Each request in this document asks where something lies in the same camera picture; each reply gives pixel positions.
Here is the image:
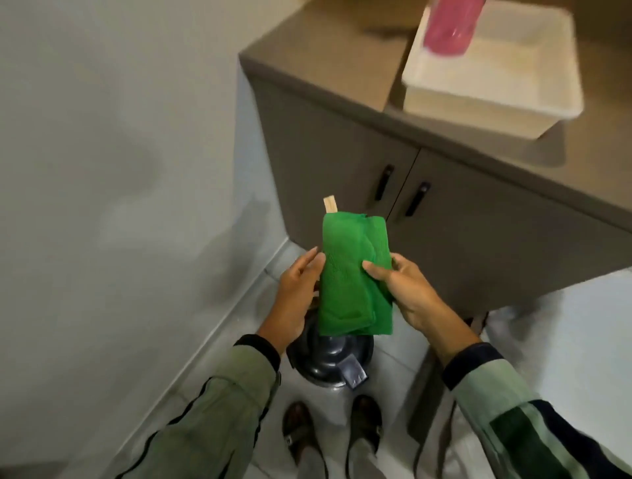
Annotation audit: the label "person's left brown shoe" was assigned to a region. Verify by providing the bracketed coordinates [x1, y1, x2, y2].
[281, 401, 318, 466]

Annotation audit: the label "black cabinet door handle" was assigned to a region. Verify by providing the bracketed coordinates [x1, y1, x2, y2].
[374, 164, 395, 202]
[404, 182, 432, 219]

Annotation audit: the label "person's right forearm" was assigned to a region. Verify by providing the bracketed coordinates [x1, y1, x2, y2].
[426, 321, 632, 479]

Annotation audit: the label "person's right hand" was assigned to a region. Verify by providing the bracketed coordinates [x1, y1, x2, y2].
[362, 253, 464, 337]

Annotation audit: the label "black pedal trash bin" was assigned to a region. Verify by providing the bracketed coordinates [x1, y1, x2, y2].
[286, 303, 375, 391]

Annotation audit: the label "grey brown cabinet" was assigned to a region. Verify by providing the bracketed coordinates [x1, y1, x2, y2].
[238, 0, 632, 319]

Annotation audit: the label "person's left hand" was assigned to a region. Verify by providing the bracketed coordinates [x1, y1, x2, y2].
[258, 247, 327, 352]

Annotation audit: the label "pink translucent bottle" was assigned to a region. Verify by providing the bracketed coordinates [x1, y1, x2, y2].
[423, 0, 487, 57]

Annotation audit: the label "person's right brown shoe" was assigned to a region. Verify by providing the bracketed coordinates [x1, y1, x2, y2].
[348, 394, 384, 456]

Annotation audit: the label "white plastic tub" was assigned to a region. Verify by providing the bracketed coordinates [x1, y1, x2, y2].
[401, 0, 585, 141]

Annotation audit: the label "person's brown shoe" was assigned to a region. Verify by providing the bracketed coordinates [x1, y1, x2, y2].
[348, 394, 384, 456]
[281, 401, 318, 466]

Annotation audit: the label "green microfibre cloth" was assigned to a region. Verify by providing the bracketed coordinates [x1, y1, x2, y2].
[317, 212, 395, 337]

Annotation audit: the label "person's grey trouser legs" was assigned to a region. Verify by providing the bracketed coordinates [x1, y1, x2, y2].
[295, 438, 387, 479]

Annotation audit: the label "person's left forearm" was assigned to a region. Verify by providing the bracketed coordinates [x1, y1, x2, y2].
[116, 323, 293, 479]

